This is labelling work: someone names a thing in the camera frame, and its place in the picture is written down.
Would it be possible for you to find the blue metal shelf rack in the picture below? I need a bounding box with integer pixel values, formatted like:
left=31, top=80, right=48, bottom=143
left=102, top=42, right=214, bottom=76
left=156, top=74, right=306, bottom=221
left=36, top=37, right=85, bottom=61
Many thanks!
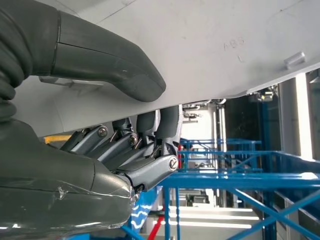
left=119, top=137, right=320, bottom=240

